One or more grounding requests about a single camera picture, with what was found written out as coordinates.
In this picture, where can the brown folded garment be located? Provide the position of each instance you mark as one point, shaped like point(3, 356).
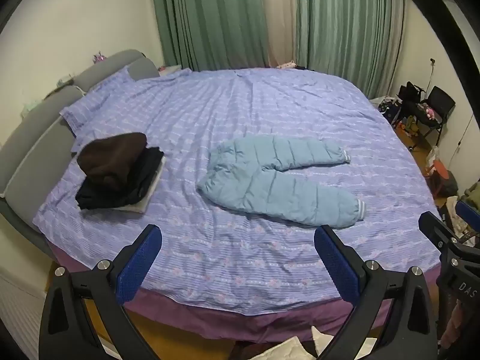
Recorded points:
point(112, 157)

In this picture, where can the red stool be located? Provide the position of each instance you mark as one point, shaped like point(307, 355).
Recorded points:
point(442, 170)

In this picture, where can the beige sheer curtain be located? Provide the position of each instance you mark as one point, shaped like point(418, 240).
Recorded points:
point(279, 15)

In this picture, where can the white folded garment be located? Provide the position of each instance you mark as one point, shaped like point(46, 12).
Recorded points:
point(140, 204)

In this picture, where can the clutter on headboard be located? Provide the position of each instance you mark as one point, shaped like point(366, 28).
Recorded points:
point(64, 81)

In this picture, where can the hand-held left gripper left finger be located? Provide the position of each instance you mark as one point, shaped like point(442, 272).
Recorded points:
point(138, 266)

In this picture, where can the purple patterned bed sheet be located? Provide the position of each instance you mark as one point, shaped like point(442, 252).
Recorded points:
point(232, 97)

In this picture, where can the grey padded headboard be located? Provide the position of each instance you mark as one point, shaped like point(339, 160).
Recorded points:
point(33, 146)

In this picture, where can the light blue padded pants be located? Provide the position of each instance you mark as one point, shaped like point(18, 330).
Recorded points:
point(262, 180)

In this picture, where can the white nightstand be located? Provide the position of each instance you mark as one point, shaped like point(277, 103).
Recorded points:
point(170, 70)

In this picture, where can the white plastic bag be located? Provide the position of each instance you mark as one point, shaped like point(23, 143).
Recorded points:
point(433, 155)

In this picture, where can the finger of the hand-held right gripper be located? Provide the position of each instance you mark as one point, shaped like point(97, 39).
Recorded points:
point(468, 212)
point(437, 228)

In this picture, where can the pink plush toy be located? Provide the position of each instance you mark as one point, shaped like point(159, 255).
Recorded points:
point(429, 112)

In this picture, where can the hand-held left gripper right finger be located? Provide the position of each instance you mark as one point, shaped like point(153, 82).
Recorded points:
point(337, 266)

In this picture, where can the black bag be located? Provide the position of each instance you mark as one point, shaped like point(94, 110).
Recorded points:
point(410, 92)

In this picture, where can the black folding chair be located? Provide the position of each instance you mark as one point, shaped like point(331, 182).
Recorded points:
point(440, 101)

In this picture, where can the purple patterned pillow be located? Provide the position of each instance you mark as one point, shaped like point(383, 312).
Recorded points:
point(99, 93)

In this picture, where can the black folded garment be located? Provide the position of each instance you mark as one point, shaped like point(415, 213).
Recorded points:
point(123, 191)

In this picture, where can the magenta bed skirt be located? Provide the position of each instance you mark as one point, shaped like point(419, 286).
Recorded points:
point(210, 318)

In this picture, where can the white cloth on floor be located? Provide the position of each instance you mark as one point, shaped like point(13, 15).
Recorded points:
point(296, 348)

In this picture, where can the small pink ornament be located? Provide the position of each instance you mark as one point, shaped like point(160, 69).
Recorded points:
point(99, 58)

